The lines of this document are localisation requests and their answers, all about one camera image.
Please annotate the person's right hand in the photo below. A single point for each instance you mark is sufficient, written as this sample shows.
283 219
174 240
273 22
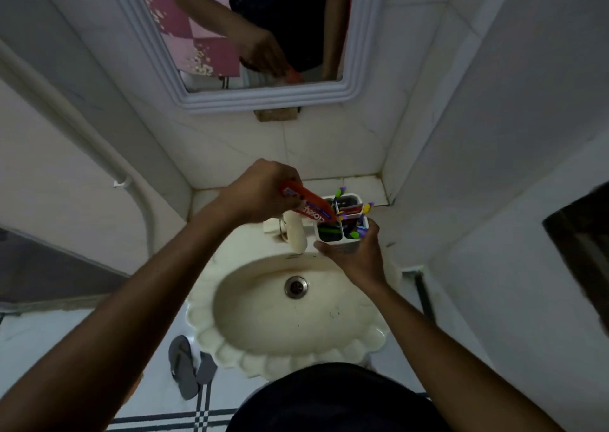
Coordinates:
357 255

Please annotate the person's left hand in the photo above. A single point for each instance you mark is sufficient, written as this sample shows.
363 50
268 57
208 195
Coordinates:
257 194

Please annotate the person's right thumb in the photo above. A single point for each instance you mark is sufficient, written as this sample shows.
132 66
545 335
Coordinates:
371 232

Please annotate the person's left fingers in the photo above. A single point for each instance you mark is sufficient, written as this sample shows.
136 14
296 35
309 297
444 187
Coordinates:
290 184

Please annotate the white toothbrush holder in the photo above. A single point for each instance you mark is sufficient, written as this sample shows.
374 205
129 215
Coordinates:
341 229

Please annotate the red toothpaste tube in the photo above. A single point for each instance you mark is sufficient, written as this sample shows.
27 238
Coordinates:
311 205

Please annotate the person's right forearm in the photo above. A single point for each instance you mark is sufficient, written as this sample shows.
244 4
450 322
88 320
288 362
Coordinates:
452 365

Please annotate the person's left forearm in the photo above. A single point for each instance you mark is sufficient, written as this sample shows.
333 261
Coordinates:
119 322

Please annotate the bunch of colourful toothbrushes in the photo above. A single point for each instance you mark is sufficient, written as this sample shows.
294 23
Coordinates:
349 217

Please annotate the white plastic tap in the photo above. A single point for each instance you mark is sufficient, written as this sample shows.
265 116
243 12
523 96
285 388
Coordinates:
292 232

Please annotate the metal sink drain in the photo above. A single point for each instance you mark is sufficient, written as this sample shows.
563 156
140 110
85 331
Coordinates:
296 286

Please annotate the cream scalloped wash basin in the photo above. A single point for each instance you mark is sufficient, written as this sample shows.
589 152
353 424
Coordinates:
295 312

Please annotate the person's dark shirt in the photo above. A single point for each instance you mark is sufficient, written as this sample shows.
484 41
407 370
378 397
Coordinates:
338 398

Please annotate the grey flip-flop sandal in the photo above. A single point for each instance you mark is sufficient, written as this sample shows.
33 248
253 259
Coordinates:
207 367
183 367

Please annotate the white framed wall mirror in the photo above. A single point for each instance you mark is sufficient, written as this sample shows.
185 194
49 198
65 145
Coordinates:
257 32

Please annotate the white wall pipe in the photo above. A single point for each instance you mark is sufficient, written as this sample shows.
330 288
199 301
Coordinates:
81 136

